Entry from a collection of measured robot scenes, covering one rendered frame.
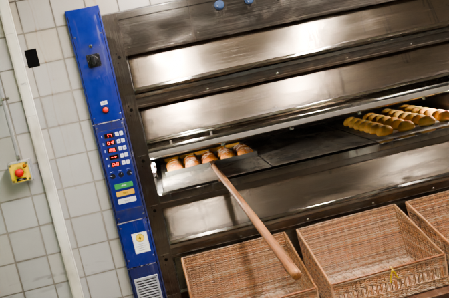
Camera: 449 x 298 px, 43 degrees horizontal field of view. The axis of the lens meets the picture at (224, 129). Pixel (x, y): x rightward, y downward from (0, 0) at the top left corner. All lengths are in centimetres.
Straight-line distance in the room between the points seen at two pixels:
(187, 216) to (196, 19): 99
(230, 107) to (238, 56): 26
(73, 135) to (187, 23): 78
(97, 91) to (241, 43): 74
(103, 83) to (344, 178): 132
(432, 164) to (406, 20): 77
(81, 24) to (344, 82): 134
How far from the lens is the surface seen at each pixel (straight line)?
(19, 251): 303
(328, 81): 298
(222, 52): 286
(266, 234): 193
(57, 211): 293
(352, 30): 301
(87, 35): 281
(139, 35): 284
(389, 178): 314
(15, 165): 286
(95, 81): 280
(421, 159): 322
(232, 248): 296
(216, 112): 285
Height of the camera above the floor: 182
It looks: 8 degrees down
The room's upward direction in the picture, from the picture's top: 12 degrees counter-clockwise
